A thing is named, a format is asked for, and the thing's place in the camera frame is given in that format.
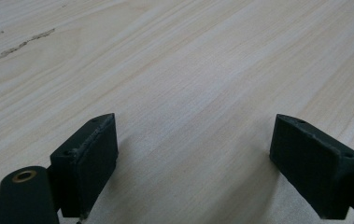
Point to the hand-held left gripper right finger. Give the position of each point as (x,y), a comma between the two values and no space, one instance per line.
(311,168)

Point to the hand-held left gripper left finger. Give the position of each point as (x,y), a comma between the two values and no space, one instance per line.
(84,165)

